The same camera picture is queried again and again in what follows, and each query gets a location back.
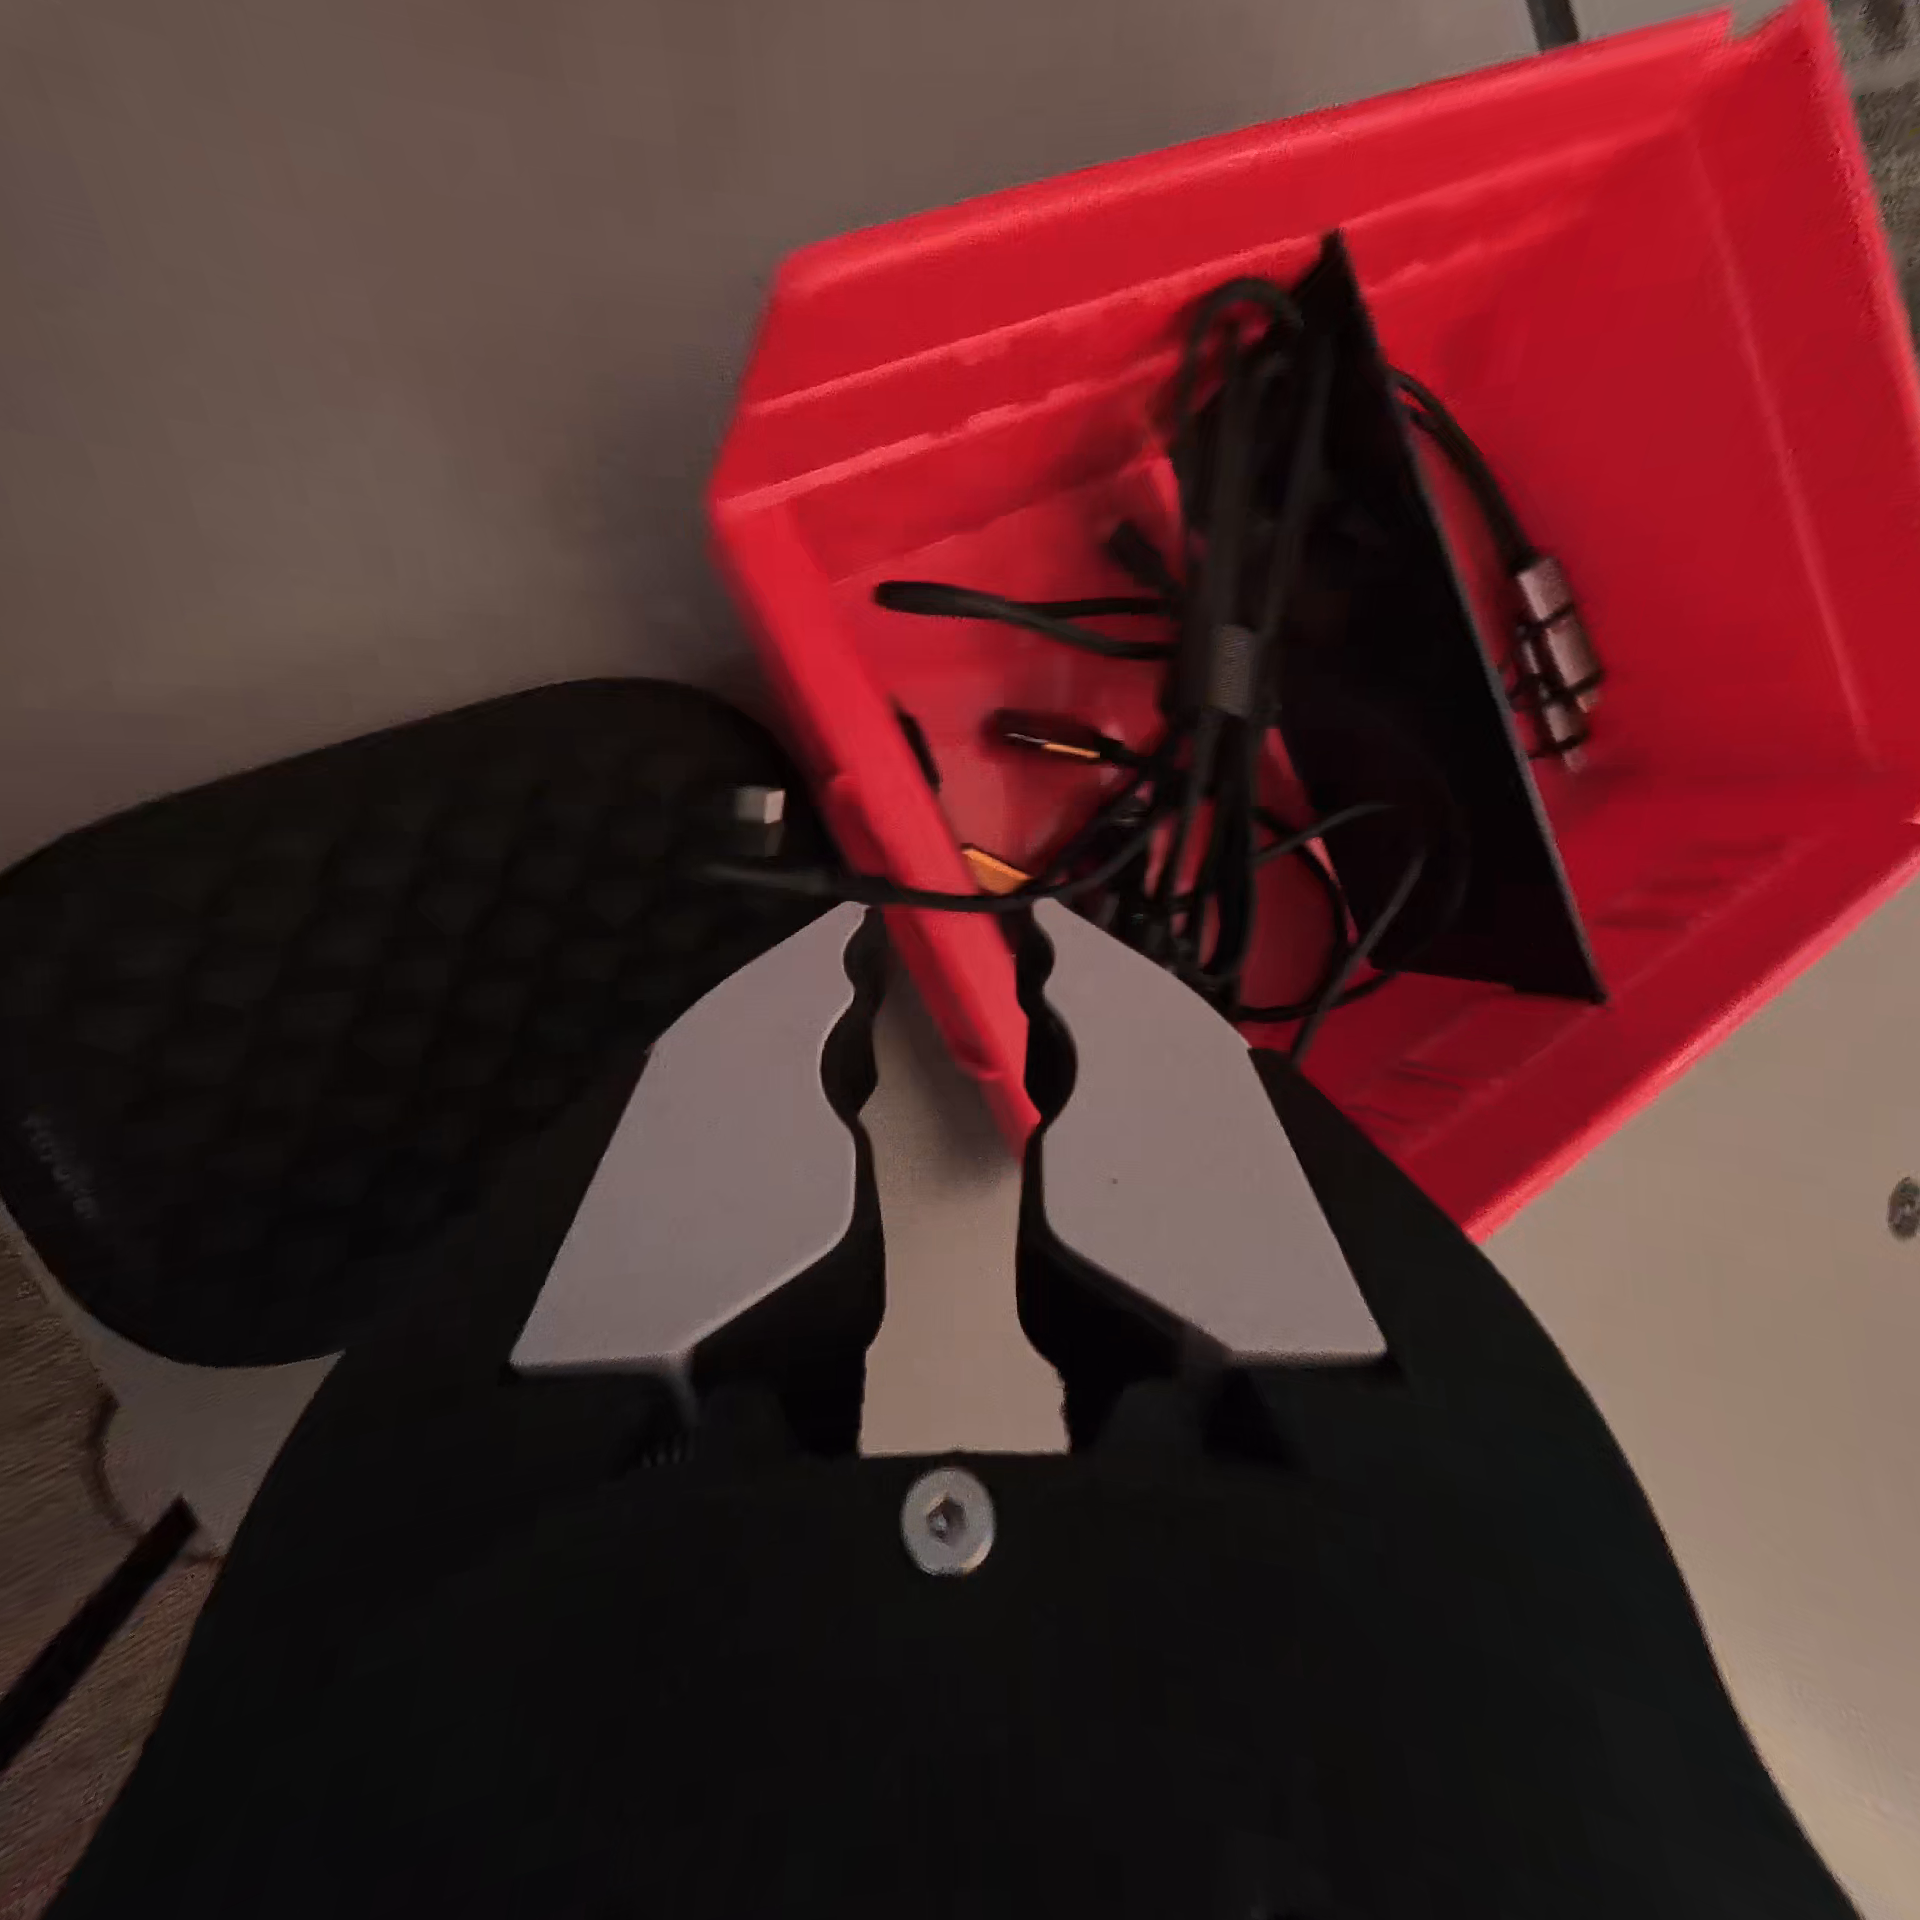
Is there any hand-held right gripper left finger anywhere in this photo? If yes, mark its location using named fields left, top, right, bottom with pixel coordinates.
left=507, top=900, right=890, bottom=1373

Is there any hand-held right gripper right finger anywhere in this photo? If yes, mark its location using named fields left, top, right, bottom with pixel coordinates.
left=1015, top=903, right=1393, bottom=1368

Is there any black cables bundle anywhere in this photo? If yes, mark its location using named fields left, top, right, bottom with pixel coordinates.
left=875, top=276, right=1405, bottom=1051

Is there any red plastic bin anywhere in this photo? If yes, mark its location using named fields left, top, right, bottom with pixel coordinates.
left=709, top=0, right=1920, bottom=1240

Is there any black oval mesh pad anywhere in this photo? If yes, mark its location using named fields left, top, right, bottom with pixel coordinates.
left=0, top=678, right=825, bottom=1370

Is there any black bin divider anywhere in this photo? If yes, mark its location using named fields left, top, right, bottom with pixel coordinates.
left=1287, top=231, right=1611, bottom=1008

